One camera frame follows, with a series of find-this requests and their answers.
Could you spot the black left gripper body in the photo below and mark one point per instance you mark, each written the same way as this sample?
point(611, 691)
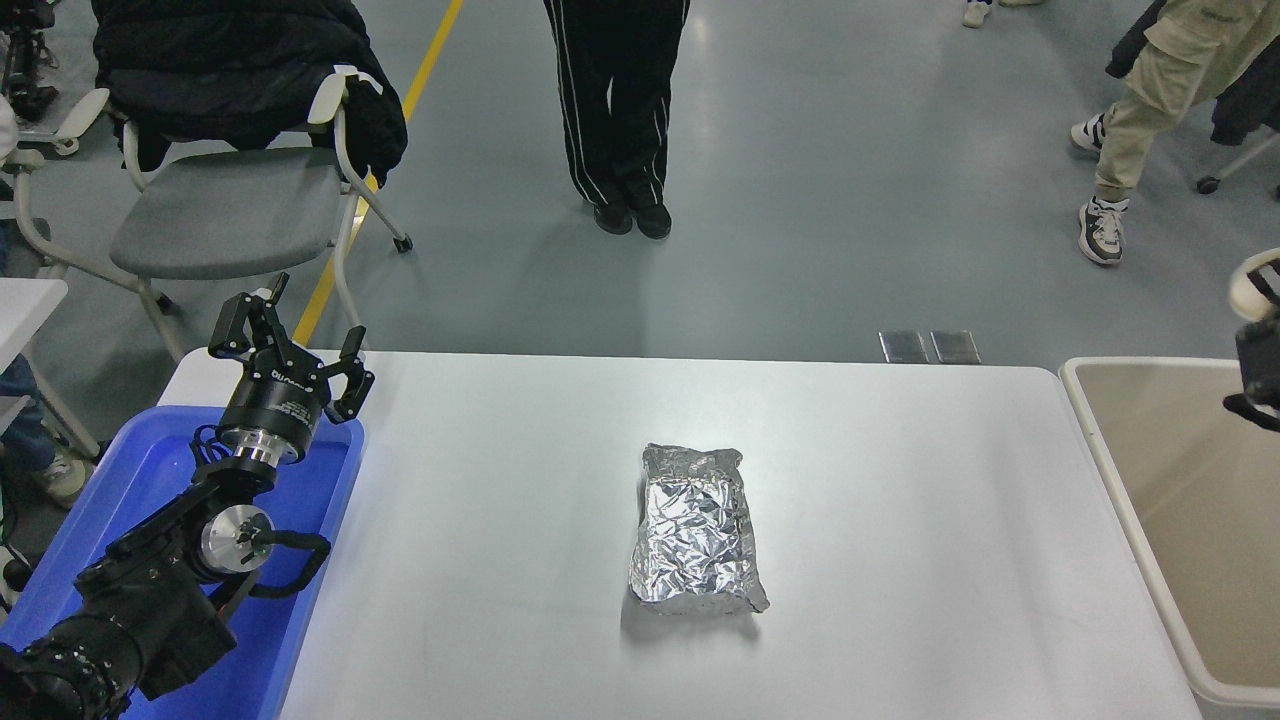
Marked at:
point(275, 405)

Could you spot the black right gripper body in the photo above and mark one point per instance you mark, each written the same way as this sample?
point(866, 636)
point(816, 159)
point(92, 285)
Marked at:
point(1262, 360)

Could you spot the white paper cup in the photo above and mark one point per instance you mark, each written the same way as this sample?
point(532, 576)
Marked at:
point(1245, 295)

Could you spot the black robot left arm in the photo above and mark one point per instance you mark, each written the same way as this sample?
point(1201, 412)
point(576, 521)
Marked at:
point(150, 600)

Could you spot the large pale dustbin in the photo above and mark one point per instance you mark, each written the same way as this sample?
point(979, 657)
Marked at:
point(1180, 480)

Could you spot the blue plastic tray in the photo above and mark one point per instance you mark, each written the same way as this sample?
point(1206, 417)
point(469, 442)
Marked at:
point(310, 480)

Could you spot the grey seat folding chair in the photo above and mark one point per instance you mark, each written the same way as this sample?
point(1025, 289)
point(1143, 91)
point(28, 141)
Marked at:
point(230, 215)

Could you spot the office chair with castors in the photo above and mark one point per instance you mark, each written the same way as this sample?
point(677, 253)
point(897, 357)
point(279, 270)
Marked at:
point(1240, 160)

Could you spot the dark coat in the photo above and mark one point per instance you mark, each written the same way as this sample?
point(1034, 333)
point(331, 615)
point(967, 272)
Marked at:
point(1245, 100)

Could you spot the small white table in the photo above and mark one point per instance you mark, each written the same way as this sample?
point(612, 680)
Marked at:
point(25, 305)

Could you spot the person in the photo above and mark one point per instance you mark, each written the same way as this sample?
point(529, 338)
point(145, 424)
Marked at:
point(20, 420)
point(1160, 90)
point(615, 100)
point(975, 12)

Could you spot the black padded jacket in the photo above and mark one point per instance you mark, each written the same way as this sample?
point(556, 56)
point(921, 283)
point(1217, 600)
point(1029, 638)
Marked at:
point(230, 70)

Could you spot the silver floor plate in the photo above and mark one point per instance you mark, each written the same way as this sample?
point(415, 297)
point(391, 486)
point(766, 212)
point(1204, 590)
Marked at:
point(903, 347)
point(955, 346)

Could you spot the black equipment stand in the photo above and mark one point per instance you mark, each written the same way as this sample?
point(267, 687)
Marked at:
point(25, 60)

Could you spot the crumpled silver foil package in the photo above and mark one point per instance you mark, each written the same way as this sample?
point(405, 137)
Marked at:
point(700, 530)

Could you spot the white chair frame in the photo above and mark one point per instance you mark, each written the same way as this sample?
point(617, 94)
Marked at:
point(85, 110)

